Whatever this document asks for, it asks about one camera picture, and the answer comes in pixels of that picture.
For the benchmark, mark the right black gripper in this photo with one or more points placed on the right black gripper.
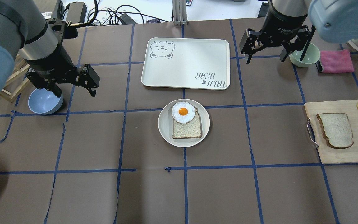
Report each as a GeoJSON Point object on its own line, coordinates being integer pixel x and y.
{"type": "Point", "coordinates": [283, 19]}

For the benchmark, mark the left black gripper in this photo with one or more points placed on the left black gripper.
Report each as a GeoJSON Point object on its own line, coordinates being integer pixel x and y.
{"type": "Point", "coordinates": [49, 66]}

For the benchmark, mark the beige round plate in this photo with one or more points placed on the beige round plate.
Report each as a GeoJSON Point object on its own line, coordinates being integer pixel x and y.
{"type": "Point", "coordinates": [165, 124]}

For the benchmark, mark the bread slice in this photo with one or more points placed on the bread slice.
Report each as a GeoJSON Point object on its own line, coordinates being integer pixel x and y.
{"type": "Point", "coordinates": [192, 129]}
{"type": "Point", "coordinates": [336, 130]}

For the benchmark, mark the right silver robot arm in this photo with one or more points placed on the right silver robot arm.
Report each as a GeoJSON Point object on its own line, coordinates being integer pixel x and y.
{"type": "Point", "coordinates": [336, 21]}

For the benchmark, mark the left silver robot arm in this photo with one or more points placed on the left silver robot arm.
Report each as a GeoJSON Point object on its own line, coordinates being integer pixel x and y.
{"type": "Point", "coordinates": [25, 32]}

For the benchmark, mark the bread slice on plate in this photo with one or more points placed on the bread slice on plate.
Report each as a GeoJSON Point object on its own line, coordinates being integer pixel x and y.
{"type": "Point", "coordinates": [192, 129]}

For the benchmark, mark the blue bowl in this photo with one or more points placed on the blue bowl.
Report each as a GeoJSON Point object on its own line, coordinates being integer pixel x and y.
{"type": "Point", "coordinates": [44, 102]}

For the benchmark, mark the green bowl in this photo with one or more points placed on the green bowl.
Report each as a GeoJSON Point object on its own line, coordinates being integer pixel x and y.
{"type": "Point", "coordinates": [312, 55]}

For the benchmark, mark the wooden dish rack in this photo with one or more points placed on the wooden dish rack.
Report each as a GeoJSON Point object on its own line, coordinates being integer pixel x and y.
{"type": "Point", "coordinates": [17, 81]}

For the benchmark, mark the pink cloth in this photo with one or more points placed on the pink cloth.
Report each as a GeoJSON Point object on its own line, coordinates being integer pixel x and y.
{"type": "Point", "coordinates": [335, 62]}

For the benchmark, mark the black computer box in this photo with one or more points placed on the black computer box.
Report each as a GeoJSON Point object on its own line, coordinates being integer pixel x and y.
{"type": "Point", "coordinates": [74, 12]}

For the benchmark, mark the cream bear tray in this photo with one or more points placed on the cream bear tray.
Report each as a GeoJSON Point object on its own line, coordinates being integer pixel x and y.
{"type": "Point", "coordinates": [187, 63]}

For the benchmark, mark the black power adapter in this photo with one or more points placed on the black power adapter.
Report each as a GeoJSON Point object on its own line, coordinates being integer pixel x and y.
{"type": "Point", "coordinates": [126, 20]}

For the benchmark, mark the wooden cutting board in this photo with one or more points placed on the wooden cutting board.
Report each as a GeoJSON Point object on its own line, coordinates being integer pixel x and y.
{"type": "Point", "coordinates": [327, 154]}

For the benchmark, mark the fried egg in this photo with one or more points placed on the fried egg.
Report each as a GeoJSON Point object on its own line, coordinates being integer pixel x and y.
{"type": "Point", "coordinates": [183, 112]}

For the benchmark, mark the aluminium frame post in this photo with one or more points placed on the aluminium frame post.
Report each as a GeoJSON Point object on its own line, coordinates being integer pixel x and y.
{"type": "Point", "coordinates": [180, 12]}

